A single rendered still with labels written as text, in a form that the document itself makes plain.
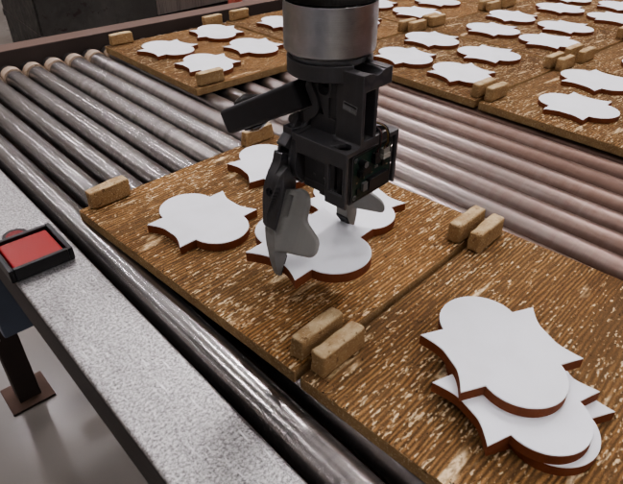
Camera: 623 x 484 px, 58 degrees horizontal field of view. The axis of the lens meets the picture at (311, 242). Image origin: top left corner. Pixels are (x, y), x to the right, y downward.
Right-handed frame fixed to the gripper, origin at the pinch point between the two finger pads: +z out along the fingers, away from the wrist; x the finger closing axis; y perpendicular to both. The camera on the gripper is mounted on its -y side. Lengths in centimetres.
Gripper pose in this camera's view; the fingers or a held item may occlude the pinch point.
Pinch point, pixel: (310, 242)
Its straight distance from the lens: 58.9
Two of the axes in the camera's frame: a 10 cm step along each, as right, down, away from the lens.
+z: 0.0, 8.1, 5.8
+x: 6.8, -4.2, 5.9
